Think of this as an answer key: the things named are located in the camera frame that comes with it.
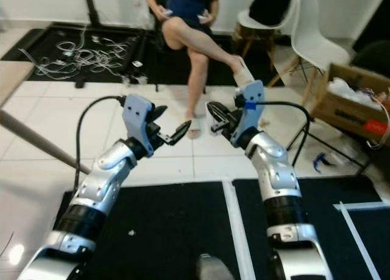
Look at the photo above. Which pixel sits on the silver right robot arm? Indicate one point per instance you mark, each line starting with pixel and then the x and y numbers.
pixel 280 176

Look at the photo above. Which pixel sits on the black power adapter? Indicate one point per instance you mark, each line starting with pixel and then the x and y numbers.
pixel 137 65

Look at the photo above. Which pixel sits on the black metal stand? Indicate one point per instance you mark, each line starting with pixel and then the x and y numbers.
pixel 341 147

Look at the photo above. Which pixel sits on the pale blue right wrist camera mount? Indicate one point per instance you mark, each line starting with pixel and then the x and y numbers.
pixel 251 112

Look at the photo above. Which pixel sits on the white slipper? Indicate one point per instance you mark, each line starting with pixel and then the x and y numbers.
pixel 194 129
pixel 242 70

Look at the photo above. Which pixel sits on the person in dark blue dress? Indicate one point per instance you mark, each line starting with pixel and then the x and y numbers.
pixel 189 3

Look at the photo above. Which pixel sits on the pale blue left wrist camera mount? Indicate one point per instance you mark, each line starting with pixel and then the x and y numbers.
pixel 138 118

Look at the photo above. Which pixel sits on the brown cardboard box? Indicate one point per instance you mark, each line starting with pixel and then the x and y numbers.
pixel 341 112

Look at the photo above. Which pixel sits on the black rounded chair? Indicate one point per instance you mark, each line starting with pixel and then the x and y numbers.
pixel 372 56

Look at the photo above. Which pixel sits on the black floor mat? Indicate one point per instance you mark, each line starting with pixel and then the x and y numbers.
pixel 146 45
pixel 158 213
pixel 372 243
pixel 250 231

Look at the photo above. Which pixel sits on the clear blue plastic trash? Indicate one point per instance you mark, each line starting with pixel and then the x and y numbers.
pixel 323 161

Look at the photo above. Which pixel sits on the black tripod stand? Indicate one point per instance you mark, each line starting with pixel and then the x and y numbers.
pixel 92 9

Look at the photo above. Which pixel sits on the white plastic bag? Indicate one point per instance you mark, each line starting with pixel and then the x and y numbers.
pixel 344 88

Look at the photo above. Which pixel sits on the grey robot foot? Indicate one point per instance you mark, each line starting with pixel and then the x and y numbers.
pixel 214 269

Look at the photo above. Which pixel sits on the white chair with wooden legs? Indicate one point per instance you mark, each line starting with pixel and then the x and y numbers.
pixel 311 39
pixel 247 19

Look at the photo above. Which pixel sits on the small white scrap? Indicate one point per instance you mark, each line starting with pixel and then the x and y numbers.
pixel 131 232

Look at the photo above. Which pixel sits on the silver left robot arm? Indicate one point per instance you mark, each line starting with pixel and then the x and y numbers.
pixel 97 188

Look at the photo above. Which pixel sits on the pale blue wrist camera mount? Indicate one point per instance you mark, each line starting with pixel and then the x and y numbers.
pixel 251 112
pixel 138 118

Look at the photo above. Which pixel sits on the black backpack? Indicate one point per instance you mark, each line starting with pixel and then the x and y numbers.
pixel 271 6

